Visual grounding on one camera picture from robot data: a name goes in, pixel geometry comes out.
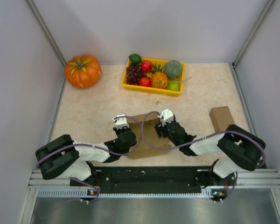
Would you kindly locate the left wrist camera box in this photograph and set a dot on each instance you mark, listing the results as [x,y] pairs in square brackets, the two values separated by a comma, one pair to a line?
[120,121]

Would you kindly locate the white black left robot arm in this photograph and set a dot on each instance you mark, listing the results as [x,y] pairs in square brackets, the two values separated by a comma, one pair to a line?
[65,157]

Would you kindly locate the aluminium frame post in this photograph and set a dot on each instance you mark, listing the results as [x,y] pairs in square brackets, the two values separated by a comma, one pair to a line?
[33,8]
[259,22]

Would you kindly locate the yellow plastic fruit tray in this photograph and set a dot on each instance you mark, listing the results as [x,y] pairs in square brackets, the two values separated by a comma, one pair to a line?
[151,89]

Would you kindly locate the red apple front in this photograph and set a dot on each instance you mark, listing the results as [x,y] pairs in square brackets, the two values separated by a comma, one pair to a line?
[145,82]

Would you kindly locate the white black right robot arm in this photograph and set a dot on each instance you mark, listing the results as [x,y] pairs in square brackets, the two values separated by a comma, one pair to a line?
[242,149]

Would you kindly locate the light green apple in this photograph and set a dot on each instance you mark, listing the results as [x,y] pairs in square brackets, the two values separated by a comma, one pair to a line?
[176,85]

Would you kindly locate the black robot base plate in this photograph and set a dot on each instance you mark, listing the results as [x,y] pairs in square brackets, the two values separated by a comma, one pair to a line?
[156,180]

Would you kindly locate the orange horned melon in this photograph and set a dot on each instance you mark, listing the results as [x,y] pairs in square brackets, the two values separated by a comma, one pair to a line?
[159,78]

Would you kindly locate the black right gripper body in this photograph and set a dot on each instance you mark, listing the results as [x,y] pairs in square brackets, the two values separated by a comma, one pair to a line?
[165,132]

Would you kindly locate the green netted melon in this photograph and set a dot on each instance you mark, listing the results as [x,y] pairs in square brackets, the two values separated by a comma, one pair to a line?
[173,69]

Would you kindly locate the aluminium frame post left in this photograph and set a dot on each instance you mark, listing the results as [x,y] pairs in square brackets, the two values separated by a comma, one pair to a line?
[33,8]

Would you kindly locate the orange pumpkin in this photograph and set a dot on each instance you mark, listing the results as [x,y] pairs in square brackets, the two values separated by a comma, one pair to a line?
[83,71]

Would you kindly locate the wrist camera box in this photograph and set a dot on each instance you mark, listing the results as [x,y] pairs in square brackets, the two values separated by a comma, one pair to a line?
[120,121]
[166,116]

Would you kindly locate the red apple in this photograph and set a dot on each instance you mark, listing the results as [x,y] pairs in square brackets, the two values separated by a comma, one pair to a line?
[146,66]
[145,82]

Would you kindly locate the dark green lime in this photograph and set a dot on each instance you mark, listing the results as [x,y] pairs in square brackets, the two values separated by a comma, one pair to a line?
[135,58]

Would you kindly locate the red apple rear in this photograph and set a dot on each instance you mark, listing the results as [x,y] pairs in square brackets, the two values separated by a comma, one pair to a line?
[146,66]

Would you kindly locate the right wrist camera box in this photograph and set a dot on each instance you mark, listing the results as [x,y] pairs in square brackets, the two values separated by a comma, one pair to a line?
[166,116]

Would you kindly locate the purple grape bunch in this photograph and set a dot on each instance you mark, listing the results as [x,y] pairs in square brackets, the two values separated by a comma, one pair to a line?
[134,73]

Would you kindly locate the aluminium frame post right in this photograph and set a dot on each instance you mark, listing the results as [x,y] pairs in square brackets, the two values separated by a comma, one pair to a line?
[259,22]

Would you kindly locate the brown cardboard box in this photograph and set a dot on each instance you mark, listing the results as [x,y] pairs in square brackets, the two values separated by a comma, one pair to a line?
[221,118]

